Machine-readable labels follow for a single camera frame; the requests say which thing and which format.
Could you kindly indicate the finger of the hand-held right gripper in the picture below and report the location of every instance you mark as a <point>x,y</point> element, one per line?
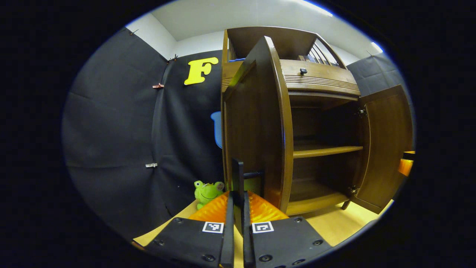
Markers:
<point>406,167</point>

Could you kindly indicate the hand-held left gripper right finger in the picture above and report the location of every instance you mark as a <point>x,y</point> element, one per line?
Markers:
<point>248,245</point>

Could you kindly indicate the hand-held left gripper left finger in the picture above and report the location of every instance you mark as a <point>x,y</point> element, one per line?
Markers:
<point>228,242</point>

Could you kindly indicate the wooden cabinet door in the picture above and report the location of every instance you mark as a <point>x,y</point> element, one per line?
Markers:
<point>386,149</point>
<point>256,130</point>

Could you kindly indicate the wooden double-door shoe cabinet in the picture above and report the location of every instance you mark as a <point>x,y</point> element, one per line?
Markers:
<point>290,39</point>

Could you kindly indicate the metal door hinge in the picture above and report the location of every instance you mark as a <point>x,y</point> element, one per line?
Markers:
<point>353,191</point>
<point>361,111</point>

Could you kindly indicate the wooden inner cabinet shelf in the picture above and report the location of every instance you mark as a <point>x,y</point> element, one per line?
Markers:
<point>323,150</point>

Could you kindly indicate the wooden cabinet drawer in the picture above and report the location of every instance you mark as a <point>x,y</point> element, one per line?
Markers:
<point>319,76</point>

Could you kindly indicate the small boxes on cabinet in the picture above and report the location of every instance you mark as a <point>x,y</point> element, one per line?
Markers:
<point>306,58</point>

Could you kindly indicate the green frog plush toy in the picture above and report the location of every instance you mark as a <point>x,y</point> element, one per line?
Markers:
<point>206,191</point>

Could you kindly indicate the silver clip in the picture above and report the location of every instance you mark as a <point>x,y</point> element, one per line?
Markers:
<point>151,165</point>

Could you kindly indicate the small ceiling light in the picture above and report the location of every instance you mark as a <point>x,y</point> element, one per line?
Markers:
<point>376,47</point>

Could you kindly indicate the red clip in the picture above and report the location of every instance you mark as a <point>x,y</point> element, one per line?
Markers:
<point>158,86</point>

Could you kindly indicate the blue cloth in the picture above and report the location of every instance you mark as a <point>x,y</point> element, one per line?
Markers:
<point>237,59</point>

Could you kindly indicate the long ceiling light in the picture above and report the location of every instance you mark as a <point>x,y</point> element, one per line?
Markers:
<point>316,7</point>

